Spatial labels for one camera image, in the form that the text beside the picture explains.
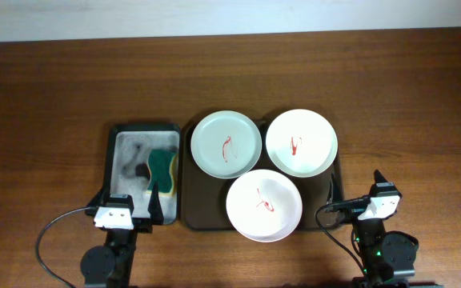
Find small metal soapy tray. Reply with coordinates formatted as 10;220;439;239
103;123;180;225

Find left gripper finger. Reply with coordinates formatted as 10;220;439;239
92;186;110;207
147;182;164;224

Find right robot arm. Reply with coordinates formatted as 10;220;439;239
323;170;419;287

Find brown plastic serving tray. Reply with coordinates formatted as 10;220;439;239
178;117;344;231

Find green and yellow sponge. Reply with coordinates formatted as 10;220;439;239
146;150;178;197

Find white plate with pink rim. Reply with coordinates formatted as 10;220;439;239
226;170;303;242

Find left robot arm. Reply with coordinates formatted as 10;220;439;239
80;183;164;287

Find pale green plate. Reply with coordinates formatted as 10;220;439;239
190;110;263;179

